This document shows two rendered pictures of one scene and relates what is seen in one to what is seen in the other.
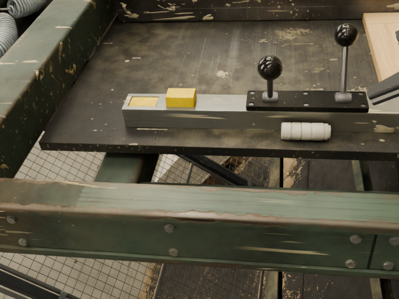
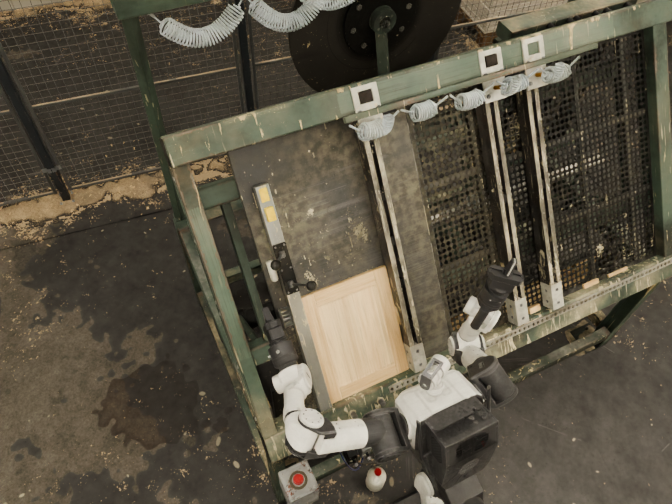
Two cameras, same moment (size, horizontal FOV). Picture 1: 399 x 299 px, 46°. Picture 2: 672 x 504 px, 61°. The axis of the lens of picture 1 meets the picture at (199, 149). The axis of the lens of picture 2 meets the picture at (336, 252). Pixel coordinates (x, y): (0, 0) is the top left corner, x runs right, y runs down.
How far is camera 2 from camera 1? 1.64 m
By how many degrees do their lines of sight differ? 42
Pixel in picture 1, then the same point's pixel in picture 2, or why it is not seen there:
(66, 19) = (310, 120)
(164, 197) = (206, 241)
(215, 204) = (210, 261)
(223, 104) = (274, 233)
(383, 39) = (358, 282)
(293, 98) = (284, 264)
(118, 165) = (232, 189)
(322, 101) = (286, 276)
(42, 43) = (280, 125)
